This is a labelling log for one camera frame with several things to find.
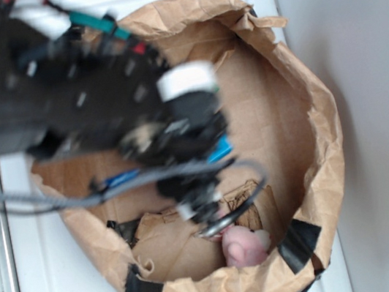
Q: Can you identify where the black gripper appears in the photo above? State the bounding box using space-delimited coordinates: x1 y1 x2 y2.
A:
118 91 227 223

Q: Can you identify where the blue rectangular block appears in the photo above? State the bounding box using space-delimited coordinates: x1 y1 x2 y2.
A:
102 135 233 189

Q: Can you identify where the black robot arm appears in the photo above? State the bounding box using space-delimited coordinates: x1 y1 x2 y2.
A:
0 0 227 224

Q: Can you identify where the brown paper bag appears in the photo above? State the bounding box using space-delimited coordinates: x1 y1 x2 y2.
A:
7 0 369 292

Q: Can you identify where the pink plush bunny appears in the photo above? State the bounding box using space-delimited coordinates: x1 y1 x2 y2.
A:
222 225 271 268

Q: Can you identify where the white cylindrical gripper camera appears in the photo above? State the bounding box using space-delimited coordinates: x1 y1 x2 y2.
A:
156 60 219 102

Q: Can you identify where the grey cable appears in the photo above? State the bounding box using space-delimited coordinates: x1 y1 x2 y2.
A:
0 142 278 272

